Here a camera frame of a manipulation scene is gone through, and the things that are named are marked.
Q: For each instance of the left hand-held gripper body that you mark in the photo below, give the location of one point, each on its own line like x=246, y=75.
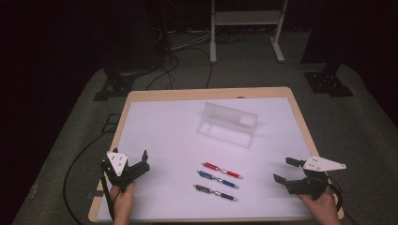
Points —
x=118, y=162

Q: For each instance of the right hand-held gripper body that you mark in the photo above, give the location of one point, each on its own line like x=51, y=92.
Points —
x=313, y=184

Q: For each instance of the red pen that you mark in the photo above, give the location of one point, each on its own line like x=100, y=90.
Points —
x=216, y=168

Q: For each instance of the blue pen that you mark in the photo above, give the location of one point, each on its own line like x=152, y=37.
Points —
x=211, y=176

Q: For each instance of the black pen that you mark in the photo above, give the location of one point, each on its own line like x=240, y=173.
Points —
x=206, y=190

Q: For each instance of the clear plastic pencil case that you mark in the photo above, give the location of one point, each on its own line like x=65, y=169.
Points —
x=230, y=125

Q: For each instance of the person's right hand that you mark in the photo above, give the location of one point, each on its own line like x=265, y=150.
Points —
x=324, y=206

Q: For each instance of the person's left hand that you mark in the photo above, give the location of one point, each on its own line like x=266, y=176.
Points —
x=123, y=201

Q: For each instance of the white table mat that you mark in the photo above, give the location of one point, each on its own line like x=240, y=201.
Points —
x=169, y=131

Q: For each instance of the black stand base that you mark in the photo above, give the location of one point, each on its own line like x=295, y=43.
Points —
x=327, y=82
x=117, y=86

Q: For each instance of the wooden table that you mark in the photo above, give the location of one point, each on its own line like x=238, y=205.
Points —
x=212, y=92

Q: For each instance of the white metal desk frame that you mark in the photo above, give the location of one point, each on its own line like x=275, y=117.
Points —
x=247, y=17

